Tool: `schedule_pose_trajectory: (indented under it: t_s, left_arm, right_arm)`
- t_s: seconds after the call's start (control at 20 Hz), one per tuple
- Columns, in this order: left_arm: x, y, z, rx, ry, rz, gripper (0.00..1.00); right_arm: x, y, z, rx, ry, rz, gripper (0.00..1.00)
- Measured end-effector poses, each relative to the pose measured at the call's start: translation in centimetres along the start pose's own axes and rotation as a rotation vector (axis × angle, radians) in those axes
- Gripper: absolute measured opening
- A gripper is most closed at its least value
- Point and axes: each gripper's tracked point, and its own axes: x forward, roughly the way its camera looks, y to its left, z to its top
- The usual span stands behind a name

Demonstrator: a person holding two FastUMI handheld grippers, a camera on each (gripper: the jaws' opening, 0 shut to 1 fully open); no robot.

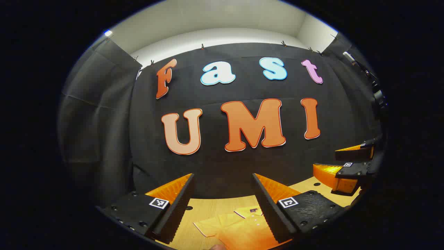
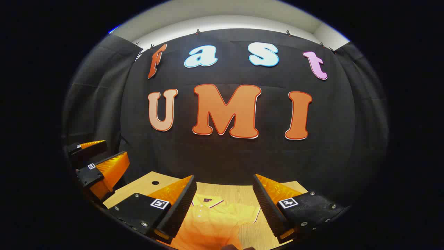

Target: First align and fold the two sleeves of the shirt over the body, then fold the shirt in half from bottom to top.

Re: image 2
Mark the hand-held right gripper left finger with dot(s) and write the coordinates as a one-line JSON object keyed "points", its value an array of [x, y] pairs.
{"points": [[182, 205]]}

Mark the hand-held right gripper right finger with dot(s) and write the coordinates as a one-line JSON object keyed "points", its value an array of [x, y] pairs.
{"points": [[269, 205]]}

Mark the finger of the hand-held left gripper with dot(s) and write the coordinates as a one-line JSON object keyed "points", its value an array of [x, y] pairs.
{"points": [[88, 154], [88, 175]]}

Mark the orange polo T-shirt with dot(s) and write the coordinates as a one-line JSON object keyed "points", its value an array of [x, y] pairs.
{"points": [[215, 222]]}

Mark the black backdrop cloth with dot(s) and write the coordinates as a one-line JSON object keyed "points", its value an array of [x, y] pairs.
{"points": [[225, 156]]}

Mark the white ceiling light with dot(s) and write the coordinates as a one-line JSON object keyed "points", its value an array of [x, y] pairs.
{"points": [[113, 29]]}

